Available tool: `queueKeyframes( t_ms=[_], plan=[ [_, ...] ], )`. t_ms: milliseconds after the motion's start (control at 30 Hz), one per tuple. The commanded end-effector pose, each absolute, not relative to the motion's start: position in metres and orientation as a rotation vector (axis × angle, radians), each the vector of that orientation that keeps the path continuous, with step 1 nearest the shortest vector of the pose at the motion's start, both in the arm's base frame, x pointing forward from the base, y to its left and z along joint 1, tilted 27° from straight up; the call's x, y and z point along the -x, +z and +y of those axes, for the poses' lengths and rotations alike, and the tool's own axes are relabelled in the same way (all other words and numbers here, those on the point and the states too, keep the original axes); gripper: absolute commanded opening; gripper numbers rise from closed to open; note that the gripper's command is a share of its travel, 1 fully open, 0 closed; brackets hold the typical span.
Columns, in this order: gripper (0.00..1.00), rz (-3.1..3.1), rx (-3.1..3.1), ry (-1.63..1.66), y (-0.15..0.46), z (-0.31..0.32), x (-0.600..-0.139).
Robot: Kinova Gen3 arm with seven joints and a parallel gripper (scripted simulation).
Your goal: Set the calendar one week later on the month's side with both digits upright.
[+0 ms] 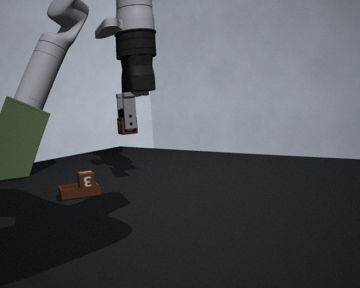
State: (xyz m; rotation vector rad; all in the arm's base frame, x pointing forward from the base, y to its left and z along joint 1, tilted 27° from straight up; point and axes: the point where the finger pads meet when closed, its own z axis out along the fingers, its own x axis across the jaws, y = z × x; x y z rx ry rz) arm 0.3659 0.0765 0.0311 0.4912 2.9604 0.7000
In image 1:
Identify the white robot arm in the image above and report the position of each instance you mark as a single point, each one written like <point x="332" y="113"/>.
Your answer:
<point x="51" y="49"/>

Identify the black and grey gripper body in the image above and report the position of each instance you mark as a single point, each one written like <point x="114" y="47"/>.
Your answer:
<point x="134" y="31"/>

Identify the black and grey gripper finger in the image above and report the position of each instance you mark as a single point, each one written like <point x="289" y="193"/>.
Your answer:
<point x="129" y="108"/>
<point x="119" y="105"/>

